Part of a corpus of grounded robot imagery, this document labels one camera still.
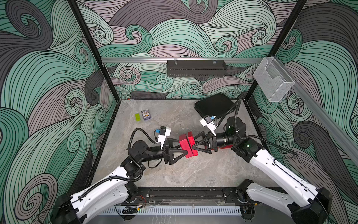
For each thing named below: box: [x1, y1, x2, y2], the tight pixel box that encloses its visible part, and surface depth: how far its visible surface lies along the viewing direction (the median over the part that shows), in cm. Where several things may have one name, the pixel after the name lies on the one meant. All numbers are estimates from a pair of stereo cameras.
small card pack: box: [141, 109, 152, 121], surface depth 112 cm
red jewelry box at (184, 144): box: [179, 133, 194, 159], surface depth 56 cm
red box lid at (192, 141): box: [187, 131, 199, 157], surface depth 56 cm
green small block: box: [135, 112, 142, 122], surface depth 109 cm
